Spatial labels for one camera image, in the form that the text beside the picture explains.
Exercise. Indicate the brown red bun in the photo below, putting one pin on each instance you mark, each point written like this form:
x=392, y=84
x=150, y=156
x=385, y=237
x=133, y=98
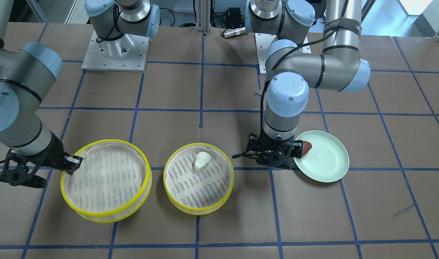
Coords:
x=306, y=146

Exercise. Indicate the yellow bamboo steamer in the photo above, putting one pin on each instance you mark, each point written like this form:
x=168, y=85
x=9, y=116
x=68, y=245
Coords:
x=196, y=192
x=113, y=181

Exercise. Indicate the light green plate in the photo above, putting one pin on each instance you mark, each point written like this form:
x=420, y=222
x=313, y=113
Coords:
x=327, y=161

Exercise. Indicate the white steamed bun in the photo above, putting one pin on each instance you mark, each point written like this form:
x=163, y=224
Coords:
x=202, y=160

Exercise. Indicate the black device box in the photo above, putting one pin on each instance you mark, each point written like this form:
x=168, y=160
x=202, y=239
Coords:
x=233, y=15

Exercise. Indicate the aluminium frame post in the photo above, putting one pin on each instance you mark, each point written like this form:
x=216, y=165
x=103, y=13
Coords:
x=202, y=15

